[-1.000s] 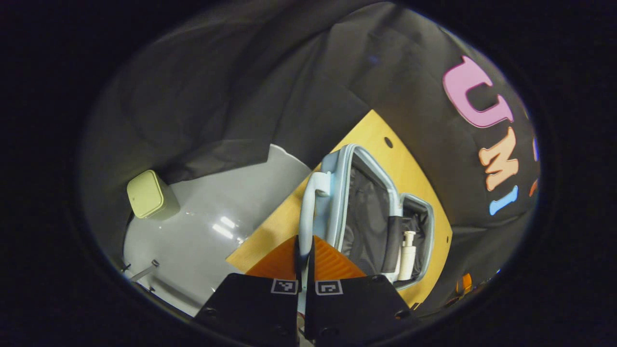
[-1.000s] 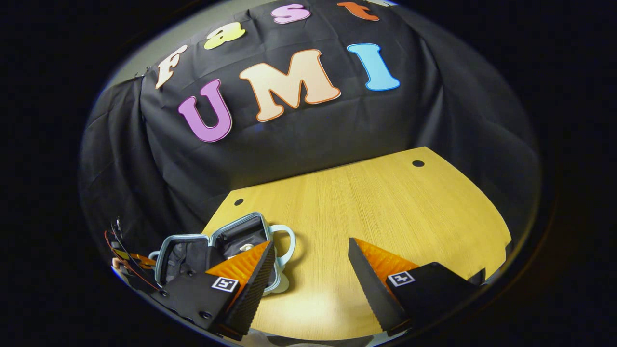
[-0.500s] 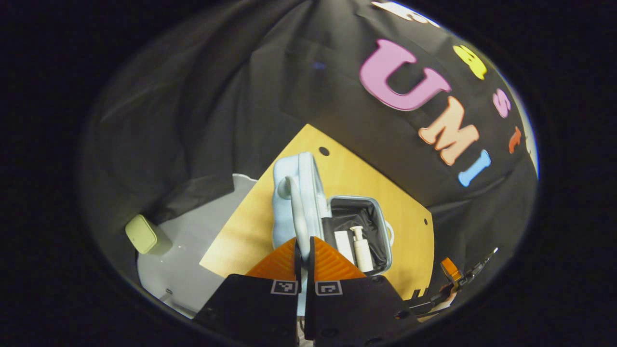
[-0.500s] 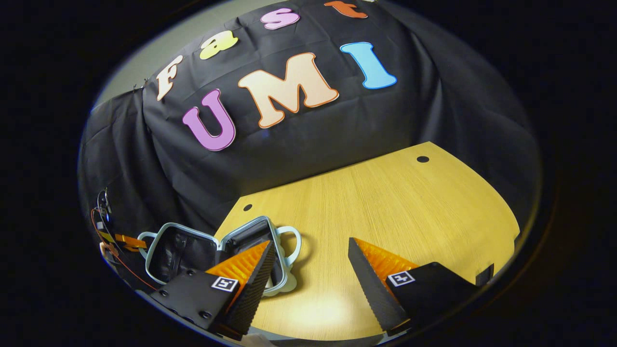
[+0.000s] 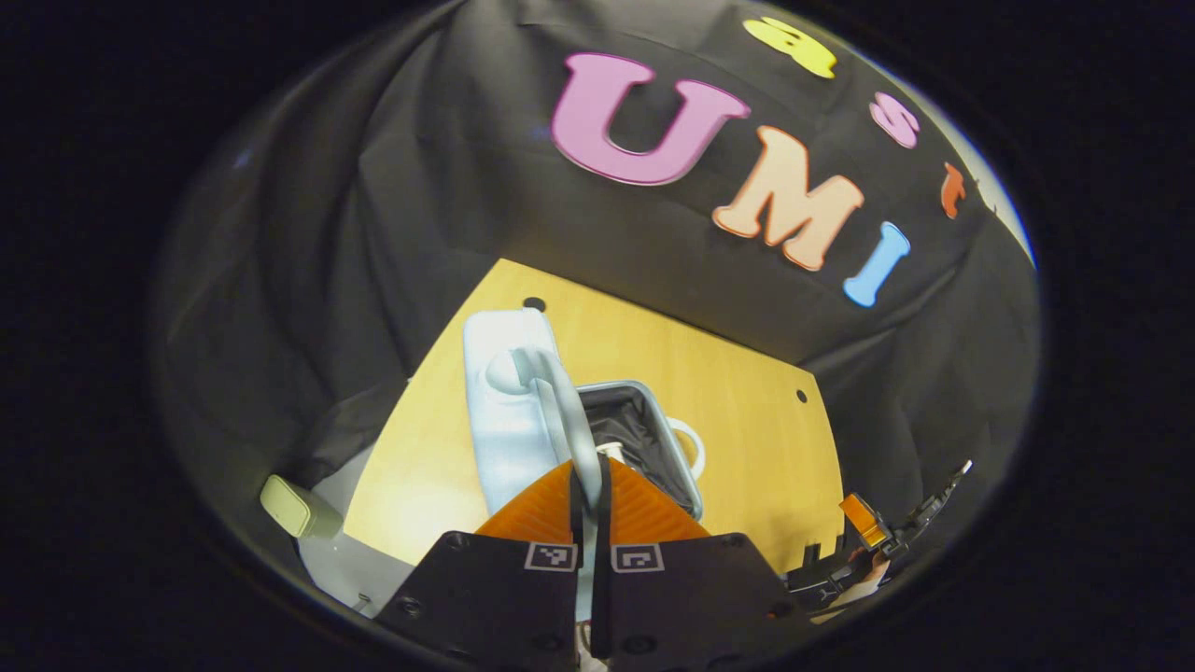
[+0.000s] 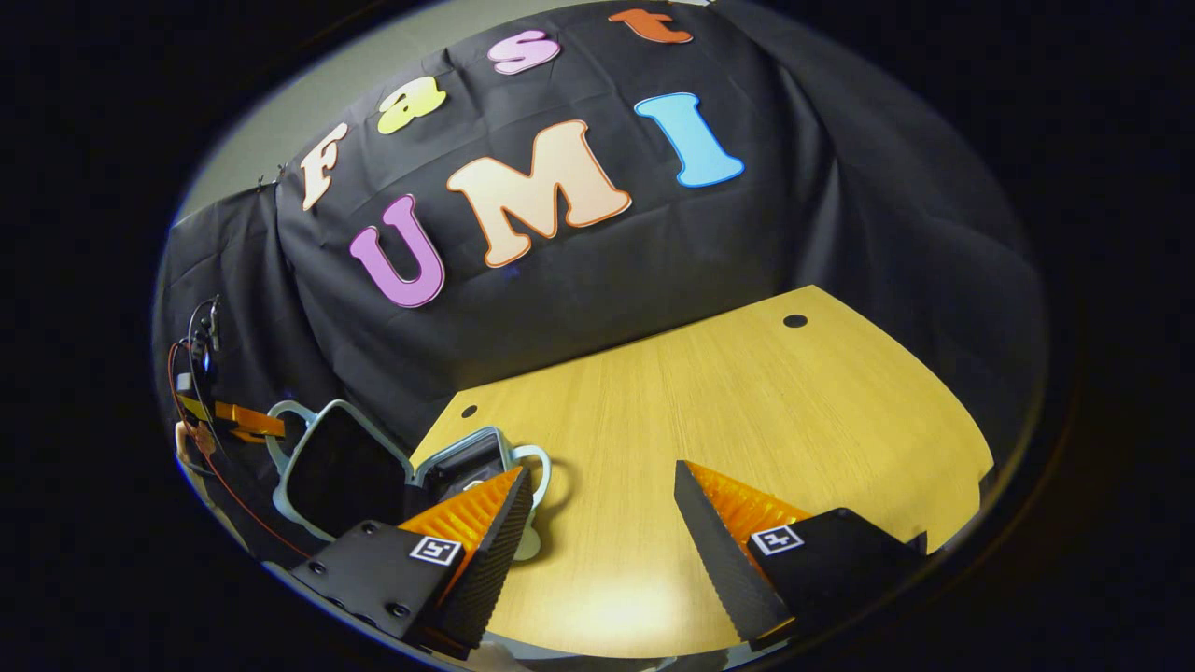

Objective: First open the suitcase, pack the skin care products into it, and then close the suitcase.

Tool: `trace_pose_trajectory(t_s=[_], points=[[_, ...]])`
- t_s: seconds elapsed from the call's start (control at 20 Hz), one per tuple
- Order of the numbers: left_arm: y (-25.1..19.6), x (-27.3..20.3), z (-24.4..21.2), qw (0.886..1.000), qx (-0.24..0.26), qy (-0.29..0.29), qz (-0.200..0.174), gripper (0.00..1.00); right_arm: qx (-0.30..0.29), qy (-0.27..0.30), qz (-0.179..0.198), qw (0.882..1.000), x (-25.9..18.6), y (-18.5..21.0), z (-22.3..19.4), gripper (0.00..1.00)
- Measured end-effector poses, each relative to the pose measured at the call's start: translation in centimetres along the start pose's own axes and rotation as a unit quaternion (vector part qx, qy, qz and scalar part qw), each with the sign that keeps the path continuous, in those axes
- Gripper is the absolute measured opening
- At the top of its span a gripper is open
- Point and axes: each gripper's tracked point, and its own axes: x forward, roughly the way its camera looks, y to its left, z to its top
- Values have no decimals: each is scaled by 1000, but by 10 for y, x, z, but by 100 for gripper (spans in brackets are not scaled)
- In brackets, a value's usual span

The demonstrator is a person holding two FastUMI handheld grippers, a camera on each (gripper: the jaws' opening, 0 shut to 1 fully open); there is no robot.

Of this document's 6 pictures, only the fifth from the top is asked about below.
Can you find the black backdrop cloth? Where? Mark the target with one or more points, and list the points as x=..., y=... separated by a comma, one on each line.
x=420, y=140

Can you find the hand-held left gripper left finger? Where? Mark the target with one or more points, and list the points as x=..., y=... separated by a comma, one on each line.
x=572, y=518

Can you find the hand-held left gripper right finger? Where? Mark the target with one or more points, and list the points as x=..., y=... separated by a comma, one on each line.
x=605, y=513

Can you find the light blue suitcase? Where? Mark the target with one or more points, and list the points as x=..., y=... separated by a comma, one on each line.
x=509, y=429

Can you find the beige rounded block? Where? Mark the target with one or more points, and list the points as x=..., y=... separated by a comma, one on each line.
x=294, y=507

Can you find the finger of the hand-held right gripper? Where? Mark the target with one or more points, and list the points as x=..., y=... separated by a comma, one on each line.
x=864, y=521

